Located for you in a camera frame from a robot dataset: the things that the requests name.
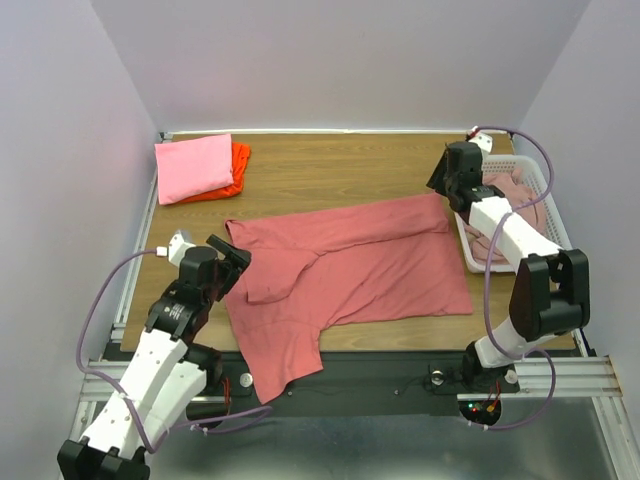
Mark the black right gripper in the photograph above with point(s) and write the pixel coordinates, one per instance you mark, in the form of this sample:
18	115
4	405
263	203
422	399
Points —
439	170

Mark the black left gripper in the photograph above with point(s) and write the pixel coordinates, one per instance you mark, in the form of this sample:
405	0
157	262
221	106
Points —
242	256

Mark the dusty red t shirt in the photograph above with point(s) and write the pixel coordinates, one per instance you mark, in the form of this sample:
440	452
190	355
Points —
382	261

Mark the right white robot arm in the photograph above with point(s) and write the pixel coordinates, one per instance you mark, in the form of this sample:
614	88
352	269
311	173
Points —
551	292

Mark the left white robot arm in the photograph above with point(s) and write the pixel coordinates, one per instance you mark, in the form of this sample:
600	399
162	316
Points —
167	370

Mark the pale pink clothes in basket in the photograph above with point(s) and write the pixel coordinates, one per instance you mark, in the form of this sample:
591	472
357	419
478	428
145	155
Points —
517	193

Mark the white plastic laundry basket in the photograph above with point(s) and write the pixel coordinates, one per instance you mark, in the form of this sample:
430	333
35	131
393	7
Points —
528	173

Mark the folded light pink t shirt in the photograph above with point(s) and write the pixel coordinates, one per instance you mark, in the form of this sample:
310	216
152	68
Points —
191	167

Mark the folded orange t shirt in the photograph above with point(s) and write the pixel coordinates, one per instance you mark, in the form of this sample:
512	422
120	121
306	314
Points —
240	160

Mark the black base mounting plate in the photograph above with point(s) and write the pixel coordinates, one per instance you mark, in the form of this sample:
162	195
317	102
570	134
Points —
387	383

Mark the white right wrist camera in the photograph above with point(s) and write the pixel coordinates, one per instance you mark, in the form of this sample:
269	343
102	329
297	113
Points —
483	140

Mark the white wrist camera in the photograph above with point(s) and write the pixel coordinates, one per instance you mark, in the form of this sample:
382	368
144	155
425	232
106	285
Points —
176	248
483	140

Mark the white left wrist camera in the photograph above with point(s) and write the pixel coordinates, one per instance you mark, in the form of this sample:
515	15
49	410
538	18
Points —
176	248

